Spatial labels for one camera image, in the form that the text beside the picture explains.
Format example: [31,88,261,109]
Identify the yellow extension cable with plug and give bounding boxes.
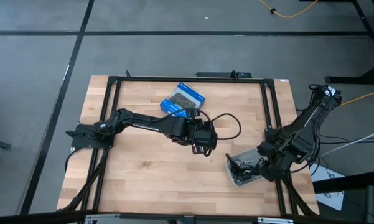
[340,86,374,106]

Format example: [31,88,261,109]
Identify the blue cardboard product box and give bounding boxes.
[159,82,206,119]

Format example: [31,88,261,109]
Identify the black mount bar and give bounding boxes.
[195,70,253,79]

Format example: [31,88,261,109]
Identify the black table leg frame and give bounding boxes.
[325,0,374,85]

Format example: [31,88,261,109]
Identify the yellow floor cable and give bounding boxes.
[257,0,319,19]

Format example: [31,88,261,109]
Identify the white floor cable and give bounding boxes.
[319,126,374,157]

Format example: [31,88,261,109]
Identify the black floor beam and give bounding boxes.
[312,170,374,224]

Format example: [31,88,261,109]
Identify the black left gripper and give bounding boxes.
[186,119,218,156]

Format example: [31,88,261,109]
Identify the black aluminium table frame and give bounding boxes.
[57,70,320,217]

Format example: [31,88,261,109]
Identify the large black USB cable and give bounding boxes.
[204,113,242,157]

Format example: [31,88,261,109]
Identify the short black USB cable bundle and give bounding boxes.
[225,152,246,181]

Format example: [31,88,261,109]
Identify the translucent white plastic bin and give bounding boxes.
[225,149,267,188]

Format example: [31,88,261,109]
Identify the white paper sheet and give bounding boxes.
[309,163,346,212]

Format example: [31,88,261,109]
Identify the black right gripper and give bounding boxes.
[250,155,283,182]

